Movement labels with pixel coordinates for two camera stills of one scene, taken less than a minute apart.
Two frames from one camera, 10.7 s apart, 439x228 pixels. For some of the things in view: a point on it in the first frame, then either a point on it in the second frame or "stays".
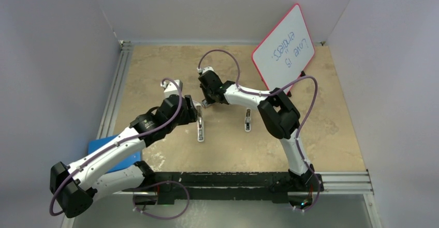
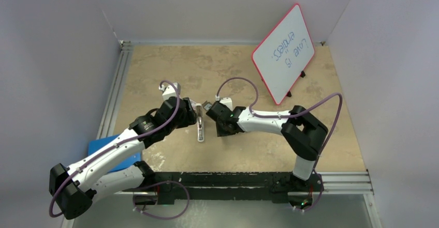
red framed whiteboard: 284,52 stays
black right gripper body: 208,94 -> 221,123
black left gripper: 190,112 stays
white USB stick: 200,123 stays
